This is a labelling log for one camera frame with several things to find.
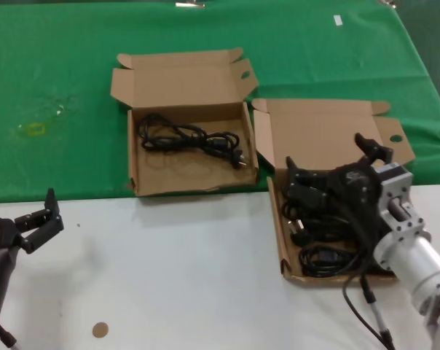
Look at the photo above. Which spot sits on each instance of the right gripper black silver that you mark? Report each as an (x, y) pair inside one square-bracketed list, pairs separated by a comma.
[(362, 189)]

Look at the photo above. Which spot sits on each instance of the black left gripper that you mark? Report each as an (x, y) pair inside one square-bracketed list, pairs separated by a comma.
[(1, 235)]

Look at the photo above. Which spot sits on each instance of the cardboard box with round hole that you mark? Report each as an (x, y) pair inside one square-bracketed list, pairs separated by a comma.
[(314, 124)]

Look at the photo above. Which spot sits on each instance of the cardboard box with oval hole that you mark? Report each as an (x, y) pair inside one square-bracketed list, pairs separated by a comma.
[(183, 175)]

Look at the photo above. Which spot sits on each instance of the brown round sticker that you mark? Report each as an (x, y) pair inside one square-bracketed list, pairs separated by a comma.
[(100, 329)]

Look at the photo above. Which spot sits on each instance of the white label strip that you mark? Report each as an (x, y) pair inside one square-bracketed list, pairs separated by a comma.
[(337, 20)]

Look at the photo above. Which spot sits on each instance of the green table cloth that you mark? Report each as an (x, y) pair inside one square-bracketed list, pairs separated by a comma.
[(59, 54)]

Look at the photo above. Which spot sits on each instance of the metal table clip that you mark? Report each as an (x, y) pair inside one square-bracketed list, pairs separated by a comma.
[(389, 2), (189, 4)]

